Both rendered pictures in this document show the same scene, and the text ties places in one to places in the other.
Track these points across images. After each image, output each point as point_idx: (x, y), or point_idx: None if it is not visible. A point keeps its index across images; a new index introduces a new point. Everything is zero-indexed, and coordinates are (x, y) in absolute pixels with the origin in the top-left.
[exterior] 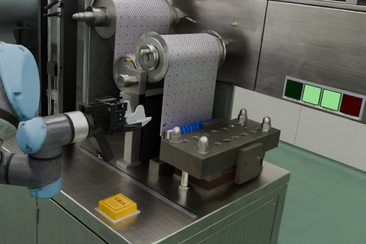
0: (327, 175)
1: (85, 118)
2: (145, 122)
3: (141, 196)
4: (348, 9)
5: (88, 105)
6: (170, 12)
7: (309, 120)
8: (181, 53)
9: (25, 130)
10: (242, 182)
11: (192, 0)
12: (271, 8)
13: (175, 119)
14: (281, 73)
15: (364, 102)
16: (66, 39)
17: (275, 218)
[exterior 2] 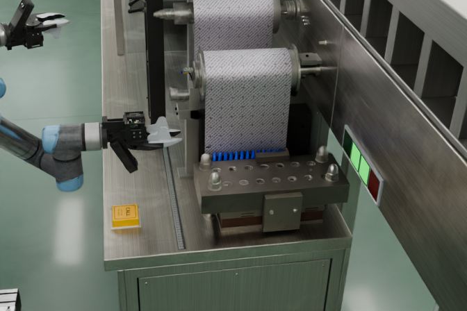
0: None
1: (98, 132)
2: (169, 144)
3: (160, 212)
4: None
5: (106, 120)
6: (276, 10)
7: None
8: (227, 76)
9: (42, 135)
10: (267, 230)
11: None
12: (345, 37)
13: (225, 142)
14: (345, 119)
15: (380, 186)
16: (150, 35)
17: (329, 282)
